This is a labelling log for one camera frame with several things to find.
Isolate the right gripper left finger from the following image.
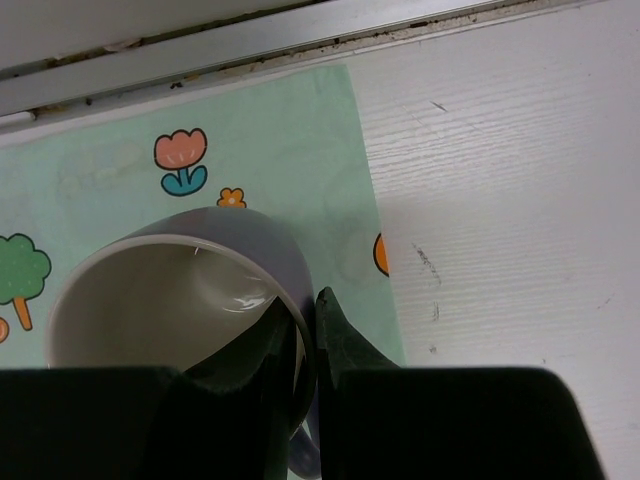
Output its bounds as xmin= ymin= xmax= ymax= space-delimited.
xmin=186 ymin=298 xmax=295 ymax=479

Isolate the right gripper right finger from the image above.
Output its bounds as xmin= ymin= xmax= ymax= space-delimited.
xmin=314 ymin=287 xmax=397 ymax=479

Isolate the purple mug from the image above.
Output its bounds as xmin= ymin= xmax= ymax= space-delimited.
xmin=46 ymin=207 xmax=320 ymax=479

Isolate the green cartoon print cloth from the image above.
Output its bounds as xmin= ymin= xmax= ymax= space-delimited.
xmin=1 ymin=66 xmax=405 ymax=368

